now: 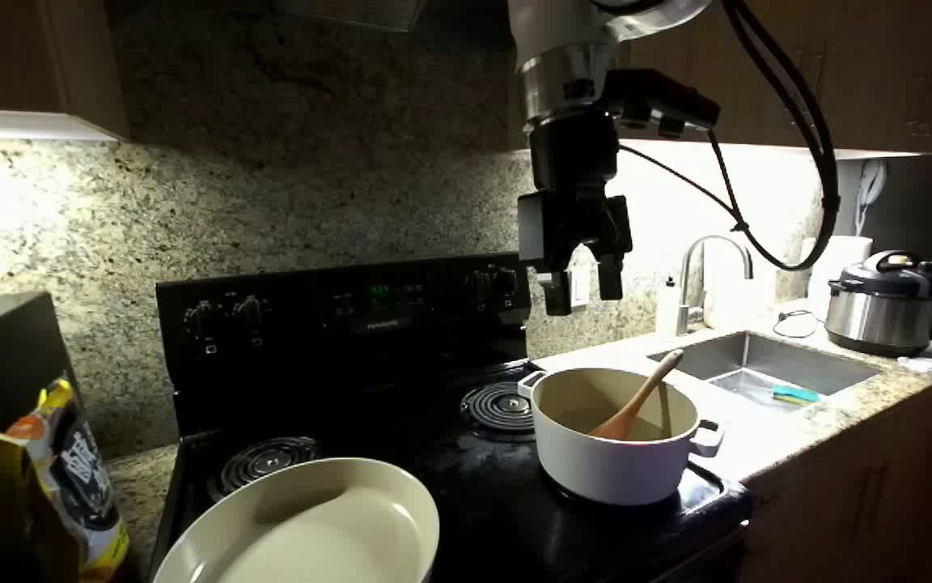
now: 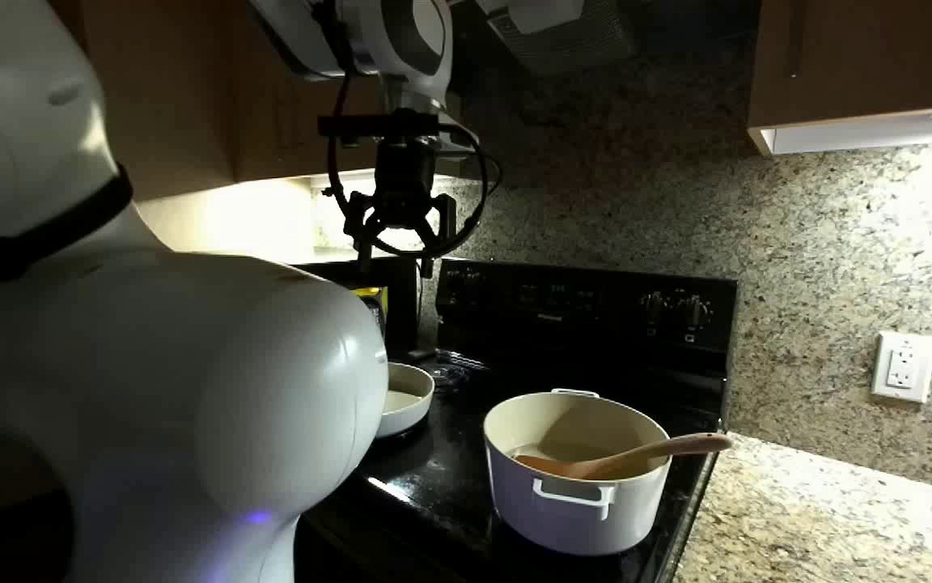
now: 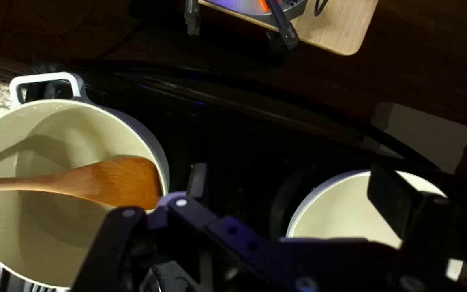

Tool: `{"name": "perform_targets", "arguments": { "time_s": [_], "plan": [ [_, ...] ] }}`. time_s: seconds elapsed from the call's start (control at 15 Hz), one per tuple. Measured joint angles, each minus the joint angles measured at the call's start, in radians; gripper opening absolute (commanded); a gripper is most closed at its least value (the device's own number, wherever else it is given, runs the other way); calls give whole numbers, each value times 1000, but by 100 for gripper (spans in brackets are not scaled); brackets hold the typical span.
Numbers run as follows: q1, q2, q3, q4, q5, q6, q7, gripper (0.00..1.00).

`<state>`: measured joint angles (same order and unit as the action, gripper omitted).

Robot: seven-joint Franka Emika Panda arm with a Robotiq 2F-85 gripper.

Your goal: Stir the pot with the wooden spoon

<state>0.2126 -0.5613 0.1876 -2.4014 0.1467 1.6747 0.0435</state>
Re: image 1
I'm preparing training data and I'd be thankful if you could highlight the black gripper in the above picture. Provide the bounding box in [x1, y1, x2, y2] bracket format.
[515, 111, 639, 317]

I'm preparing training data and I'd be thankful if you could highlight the wooden spoon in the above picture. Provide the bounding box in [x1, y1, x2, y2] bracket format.
[592, 345, 686, 442]

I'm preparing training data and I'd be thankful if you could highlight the white cooking pot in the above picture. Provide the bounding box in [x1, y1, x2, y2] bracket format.
[515, 363, 725, 508]

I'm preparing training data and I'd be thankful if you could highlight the white soap bottle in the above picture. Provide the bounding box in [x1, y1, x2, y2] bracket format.
[653, 268, 686, 339]

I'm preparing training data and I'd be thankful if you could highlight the chrome kitchen faucet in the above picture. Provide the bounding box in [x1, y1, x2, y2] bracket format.
[677, 230, 758, 336]

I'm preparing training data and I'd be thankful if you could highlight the stove coil burner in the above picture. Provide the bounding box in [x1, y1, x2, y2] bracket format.
[456, 374, 540, 437]
[206, 433, 323, 502]

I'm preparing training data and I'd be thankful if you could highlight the steel kitchen sink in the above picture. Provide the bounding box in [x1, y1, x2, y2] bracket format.
[649, 327, 883, 415]

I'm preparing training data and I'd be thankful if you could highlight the black electric stove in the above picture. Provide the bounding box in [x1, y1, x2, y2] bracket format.
[154, 253, 754, 583]

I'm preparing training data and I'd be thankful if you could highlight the green sponge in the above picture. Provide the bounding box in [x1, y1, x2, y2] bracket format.
[769, 381, 823, 411]

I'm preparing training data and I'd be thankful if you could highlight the silver pressure cooker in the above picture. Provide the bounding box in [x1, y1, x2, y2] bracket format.
[823, 247, 932, 357]

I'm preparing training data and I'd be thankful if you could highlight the wooden lower cabinet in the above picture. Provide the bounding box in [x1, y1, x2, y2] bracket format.
[737, 370, 932, 583]

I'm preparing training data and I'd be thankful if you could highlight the wooden cabinet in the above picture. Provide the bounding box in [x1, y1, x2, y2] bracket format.
[506, 0, 932, 154]
[737, 370, 932, 583]
[0, 0, 129, 139]

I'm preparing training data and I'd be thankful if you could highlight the white shallow pan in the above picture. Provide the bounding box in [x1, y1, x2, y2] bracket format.
[154, 454, 445, 583]

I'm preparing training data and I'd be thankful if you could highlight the wooden upper cabinet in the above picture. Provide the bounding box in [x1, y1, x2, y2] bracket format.
[0, 0, 129, 139]
[506, 0, 932, 154]

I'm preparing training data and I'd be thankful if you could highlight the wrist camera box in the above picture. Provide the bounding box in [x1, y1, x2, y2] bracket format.
[606, 69, 725, 142]

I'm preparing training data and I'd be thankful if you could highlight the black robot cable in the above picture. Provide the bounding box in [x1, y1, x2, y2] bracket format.
[614, 0, 845, 275]

